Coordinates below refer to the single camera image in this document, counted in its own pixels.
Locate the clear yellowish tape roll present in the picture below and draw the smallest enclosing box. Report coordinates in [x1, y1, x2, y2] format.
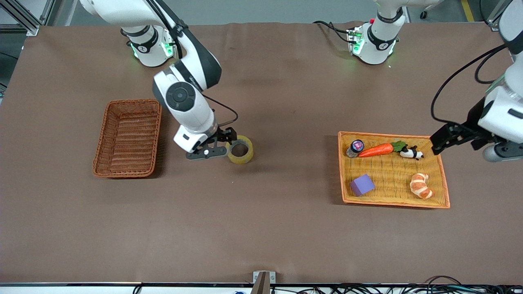
[226, 135, 254, 165]

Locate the flat orange wicker basket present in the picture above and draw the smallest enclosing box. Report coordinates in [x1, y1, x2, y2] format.
[337, 131, 451, 209]

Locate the deep brown wicker basket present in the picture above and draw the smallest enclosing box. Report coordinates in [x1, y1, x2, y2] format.
[92, 99, 163, 178]

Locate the small panda figure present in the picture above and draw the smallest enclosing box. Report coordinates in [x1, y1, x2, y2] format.
[400, 145, 424, 160]

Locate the toy croissant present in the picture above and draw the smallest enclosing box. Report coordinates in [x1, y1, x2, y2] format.
[410, 173, 433, 200]

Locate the orange toy carrot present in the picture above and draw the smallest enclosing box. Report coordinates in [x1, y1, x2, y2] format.
[358, 140, 408, 158]

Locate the table cover sheet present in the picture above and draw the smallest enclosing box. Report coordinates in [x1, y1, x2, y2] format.
[0, 21, 523, 285]

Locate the small jar purple lid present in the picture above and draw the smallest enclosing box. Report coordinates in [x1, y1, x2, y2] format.
[346, 140, 364, 158]

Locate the purple cube block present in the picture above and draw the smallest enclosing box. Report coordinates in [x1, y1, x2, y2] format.
[350, 174, 375, 197]

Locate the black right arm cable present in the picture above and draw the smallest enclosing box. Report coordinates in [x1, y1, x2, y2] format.
[145, 0, 239, 127]

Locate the long black left arm cable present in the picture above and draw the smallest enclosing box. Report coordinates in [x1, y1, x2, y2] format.
[431, 43, 510, 125]

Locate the short black left arm cable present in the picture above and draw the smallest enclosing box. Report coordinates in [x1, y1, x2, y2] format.
[474, 50, 508, 85]

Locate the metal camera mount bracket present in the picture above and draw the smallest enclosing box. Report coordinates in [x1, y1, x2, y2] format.
[253, 271, 276, 294]

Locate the black left base cable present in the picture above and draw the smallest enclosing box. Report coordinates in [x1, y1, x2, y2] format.
[313, 20, 353, 44]

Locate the black cable tangle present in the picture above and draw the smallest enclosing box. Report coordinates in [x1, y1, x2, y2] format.
[133, 276, 523, 294]

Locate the aluminium frame post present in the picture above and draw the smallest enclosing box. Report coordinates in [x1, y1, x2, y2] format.
[0, 0, 56, 36]

